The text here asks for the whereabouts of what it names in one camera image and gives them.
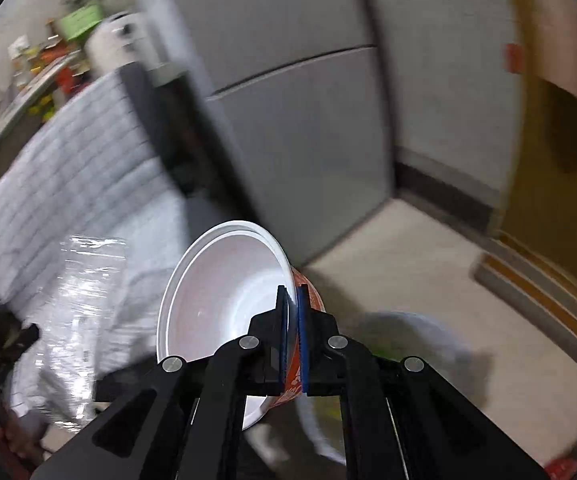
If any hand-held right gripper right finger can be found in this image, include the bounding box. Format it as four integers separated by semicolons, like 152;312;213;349
296;284;550;480

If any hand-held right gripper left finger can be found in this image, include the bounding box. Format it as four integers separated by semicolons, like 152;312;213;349
31;285;290;480

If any white orange noodle bowl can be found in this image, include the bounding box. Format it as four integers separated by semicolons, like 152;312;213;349
157;220;327;432

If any white round bin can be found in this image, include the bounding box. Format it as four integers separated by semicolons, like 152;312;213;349
295;310;470;467

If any clear plastic wrap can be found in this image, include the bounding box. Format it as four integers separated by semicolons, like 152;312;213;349
10;233;130;434

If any grey cabinet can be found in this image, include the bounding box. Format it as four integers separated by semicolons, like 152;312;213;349
123;0;395;269

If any striped door threshold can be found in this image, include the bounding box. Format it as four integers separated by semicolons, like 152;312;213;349
472;232;577;367

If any yellow door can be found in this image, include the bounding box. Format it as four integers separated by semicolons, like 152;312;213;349
488;0;577;312

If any white checkered blanket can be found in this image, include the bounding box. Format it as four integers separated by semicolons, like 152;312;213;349
0;71;192;342

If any red white wrapper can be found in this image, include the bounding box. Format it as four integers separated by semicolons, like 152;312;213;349
543;454;577;480

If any white round appliance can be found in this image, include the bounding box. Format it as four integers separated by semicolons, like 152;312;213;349
85;10;157;77

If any red door sticker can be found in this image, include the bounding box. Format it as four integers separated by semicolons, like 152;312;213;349
505;42;525;74

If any cluttered shelf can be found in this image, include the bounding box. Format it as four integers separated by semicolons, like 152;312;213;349
0;19;95;182

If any green box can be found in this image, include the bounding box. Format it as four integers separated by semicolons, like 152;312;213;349
58;2;105;42

